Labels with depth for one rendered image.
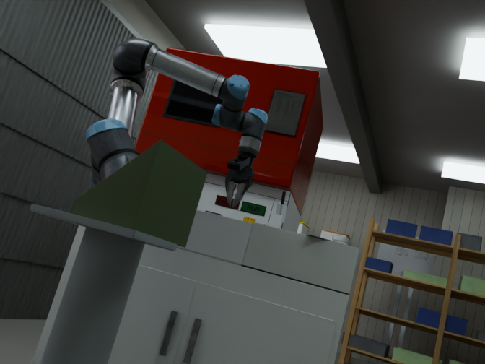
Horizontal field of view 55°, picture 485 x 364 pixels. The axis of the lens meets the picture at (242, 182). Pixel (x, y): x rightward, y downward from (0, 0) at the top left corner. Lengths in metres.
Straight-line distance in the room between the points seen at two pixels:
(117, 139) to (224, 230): 0.48
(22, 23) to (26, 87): 0.44
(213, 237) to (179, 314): 0.27
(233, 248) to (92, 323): 0.54
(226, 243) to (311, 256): 0.28
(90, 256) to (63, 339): 0.21
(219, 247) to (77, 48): 2.86
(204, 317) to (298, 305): 0.30
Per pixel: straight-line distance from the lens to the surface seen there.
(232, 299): 1.55
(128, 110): 1.63
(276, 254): 1.54
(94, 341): 1.27
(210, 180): 2.29
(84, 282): 1.25
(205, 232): 1.59
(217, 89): 1.60
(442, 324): 6.98
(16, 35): 3.75
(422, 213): 8.67
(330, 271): 1.52
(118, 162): 1.30
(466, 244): 7.12
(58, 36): 4.01
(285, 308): 1.52
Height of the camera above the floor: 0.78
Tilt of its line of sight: 11 degrees up
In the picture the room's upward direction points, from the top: 16 degrees clockwise
